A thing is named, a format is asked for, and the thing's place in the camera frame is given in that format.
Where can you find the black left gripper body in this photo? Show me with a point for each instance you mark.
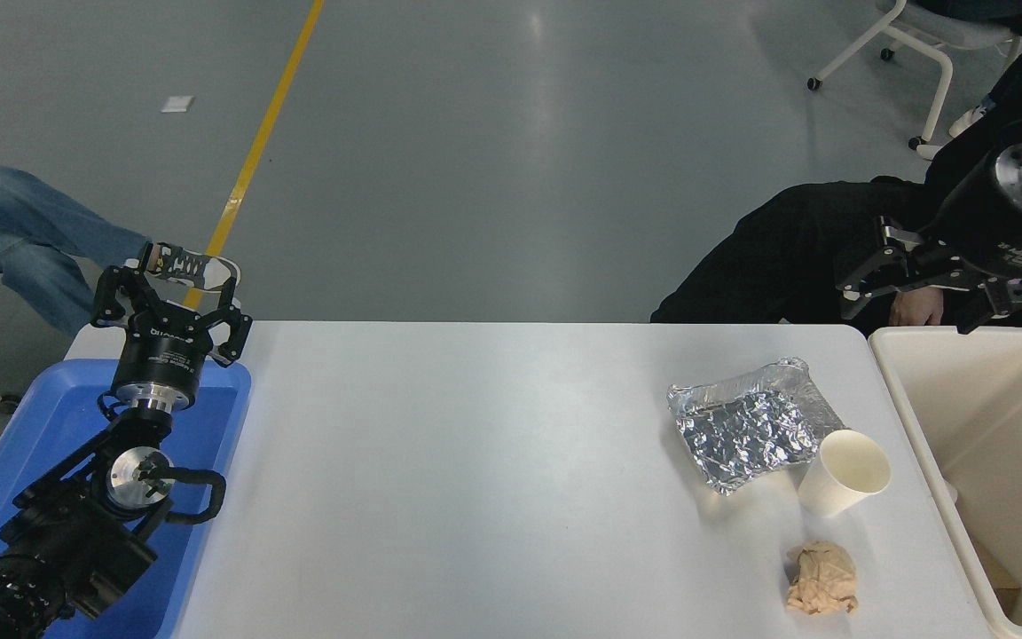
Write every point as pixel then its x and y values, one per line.
pixel 161 359

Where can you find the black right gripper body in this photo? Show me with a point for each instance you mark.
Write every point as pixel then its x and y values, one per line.
pixel 981 231

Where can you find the white paper cup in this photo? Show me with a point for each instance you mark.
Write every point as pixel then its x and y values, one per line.
pixel 835 484

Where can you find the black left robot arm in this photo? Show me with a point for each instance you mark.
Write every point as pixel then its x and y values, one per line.
pixel 76 541

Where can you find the person's hand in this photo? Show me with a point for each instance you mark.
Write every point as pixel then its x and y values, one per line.
pixel 917 309

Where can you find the patterned black white shoe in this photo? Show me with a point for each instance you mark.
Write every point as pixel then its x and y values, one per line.
pixel 187 264

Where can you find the person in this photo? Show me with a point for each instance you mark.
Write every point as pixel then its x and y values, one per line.
pixel 777 257
pixel 23 231

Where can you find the plain white shoe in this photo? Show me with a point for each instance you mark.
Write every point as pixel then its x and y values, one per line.
pixel 963 120

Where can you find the blue plastic tray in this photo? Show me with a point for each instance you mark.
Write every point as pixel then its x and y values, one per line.
pixel 58 417

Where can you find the large pale plastic bin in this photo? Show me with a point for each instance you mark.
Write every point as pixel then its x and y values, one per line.
pixel 1008 417

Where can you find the white paper scrap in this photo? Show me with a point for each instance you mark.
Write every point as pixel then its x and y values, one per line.
pixel 176 104

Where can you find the crumpled silver foil tray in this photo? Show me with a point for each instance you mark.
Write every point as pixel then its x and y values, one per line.
pixel 746 430

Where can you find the crumpled tan paper ball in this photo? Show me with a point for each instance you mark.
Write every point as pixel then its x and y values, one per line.
pixel 821 577

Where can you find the white frame wheeled chair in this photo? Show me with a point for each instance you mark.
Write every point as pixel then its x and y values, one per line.
pixel 946 62

